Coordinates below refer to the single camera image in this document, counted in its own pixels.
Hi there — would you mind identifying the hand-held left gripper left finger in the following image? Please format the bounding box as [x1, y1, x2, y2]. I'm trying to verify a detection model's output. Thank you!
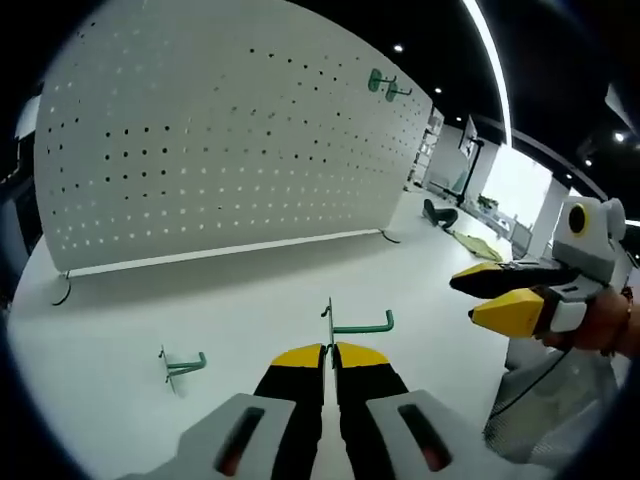
[117, 342, 326, 480]

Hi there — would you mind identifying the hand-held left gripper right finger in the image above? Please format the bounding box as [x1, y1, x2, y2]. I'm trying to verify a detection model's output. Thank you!
[332, 341, 551, 480]

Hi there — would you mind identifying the white perforated mounting plate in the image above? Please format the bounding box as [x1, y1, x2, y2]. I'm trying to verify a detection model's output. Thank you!
[32, 0, 435, 307]

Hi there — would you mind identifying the person's right hand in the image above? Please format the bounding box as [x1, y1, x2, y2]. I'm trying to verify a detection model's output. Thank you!
[539, 287, 630, 359]

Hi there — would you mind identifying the yellow green cloth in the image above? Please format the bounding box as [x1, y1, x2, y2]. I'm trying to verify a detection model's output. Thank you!
[446, 228, 504, 263]

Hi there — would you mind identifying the black curved object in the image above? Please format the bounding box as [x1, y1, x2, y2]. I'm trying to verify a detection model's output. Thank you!
[421, 197, 459, 229]

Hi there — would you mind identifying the grey mesh office chair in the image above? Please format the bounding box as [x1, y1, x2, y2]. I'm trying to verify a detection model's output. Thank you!
[482, 347, 634, 464]

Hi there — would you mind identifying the monitor on black stand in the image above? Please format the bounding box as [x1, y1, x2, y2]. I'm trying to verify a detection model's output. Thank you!
[457, 116, 486, 207]

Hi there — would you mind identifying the white storage shelf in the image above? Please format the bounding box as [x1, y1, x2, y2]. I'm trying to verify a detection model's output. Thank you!
[407, 104, 447, 189]

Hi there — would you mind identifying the long ceiling light strip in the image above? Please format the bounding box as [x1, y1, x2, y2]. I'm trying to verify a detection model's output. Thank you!
[461, 0, 514, 147]

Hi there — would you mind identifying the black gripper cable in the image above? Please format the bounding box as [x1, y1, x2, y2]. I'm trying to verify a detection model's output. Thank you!
[492, 344, 572, 419]

